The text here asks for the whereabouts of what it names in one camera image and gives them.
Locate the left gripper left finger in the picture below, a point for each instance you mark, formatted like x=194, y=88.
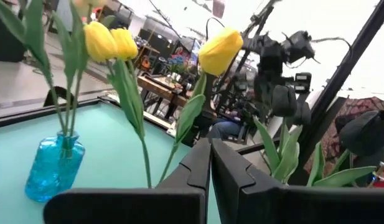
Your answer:
x=132, y=205

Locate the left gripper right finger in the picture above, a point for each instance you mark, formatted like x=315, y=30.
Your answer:
x=272, y=205

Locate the black artificial tulip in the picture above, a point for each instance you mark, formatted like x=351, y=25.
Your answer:
x=366, y=130
x=303, y=114
x=283, y=99

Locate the yellow artificial tulip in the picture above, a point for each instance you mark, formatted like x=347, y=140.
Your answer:
x=100, y=40
x=124, y=43
x=221, y=51

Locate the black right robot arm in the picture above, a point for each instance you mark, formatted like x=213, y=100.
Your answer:
x=269, y=56

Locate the blue glass vase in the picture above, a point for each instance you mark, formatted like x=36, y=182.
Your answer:
x=51, y=168

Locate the green table mat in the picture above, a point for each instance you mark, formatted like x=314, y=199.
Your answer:
x=110, y=140

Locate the person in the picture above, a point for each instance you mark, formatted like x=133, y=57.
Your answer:
x=224, y=129

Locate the wooden background table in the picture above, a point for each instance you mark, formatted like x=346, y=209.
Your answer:
x=160, y=90

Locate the dark red patterned cloth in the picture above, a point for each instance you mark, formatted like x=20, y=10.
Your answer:
x=359, y=107

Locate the blue flower bunch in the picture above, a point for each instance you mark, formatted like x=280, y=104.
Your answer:
x=176, y=62

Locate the pink hanging sign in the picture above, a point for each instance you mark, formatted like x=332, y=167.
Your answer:
x=218, y=7

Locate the black background box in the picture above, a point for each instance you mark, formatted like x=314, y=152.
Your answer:
x=5, y=43

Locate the small black frame clamp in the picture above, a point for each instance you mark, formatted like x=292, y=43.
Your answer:
x=59, y=93

